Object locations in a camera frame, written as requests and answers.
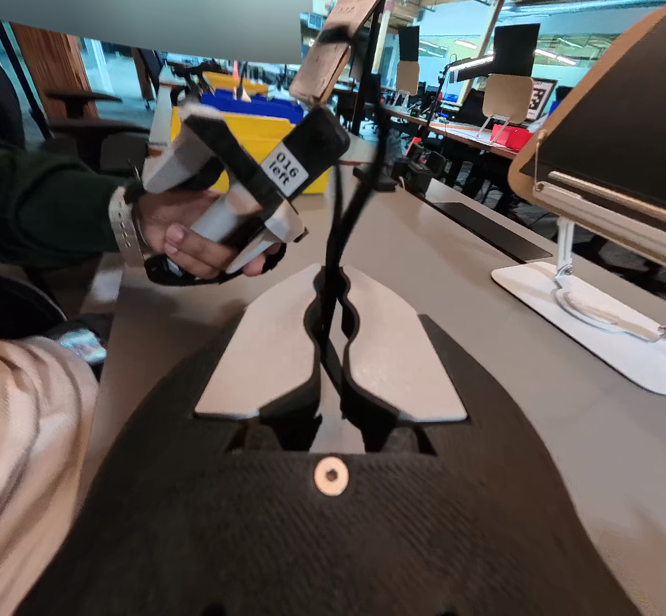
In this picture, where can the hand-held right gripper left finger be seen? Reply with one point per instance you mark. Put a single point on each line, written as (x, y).
(260, 361)

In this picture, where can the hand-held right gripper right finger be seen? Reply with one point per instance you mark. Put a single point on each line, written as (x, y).
(406, 361)

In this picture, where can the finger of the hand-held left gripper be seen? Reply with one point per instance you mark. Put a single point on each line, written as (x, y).
(285, 223)
(166, 163)

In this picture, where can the yellow plastic bin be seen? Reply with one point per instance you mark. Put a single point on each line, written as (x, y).
(223, 80)
(260, 130)

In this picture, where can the person's left hand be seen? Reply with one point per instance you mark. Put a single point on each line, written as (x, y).
(166, 215)

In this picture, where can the cardboard panel on stand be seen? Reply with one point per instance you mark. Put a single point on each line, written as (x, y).
(408, 78)
(322, 72)
(507, 96)

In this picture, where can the blue plastic bin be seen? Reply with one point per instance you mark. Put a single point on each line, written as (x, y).
(244, 106)

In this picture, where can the grey woven wristwatch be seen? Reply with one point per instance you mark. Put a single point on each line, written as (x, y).
(122, 231)

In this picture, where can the black office chair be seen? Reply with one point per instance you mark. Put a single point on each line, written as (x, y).
(78, 101)

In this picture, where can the black charger device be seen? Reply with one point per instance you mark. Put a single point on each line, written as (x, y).
(421, 169)

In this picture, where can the black vertical pole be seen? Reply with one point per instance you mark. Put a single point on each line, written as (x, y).
(374, 28)

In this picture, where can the wooden pillar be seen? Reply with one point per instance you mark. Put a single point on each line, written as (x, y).
(52, 65)

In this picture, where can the black flat pad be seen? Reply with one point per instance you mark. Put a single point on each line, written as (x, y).
(489, 231)

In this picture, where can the long wooden office desk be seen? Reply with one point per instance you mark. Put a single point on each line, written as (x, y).
(468, 135)

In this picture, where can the colourful magazine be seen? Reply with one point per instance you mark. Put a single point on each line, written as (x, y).
(83, 345)

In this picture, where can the red plastic crate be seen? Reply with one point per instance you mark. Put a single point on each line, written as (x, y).
(512, 137)

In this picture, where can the person's cream trousers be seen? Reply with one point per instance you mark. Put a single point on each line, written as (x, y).
(36, 444)

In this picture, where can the white tablet stand with board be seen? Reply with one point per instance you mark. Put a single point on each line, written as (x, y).
(614, 132)

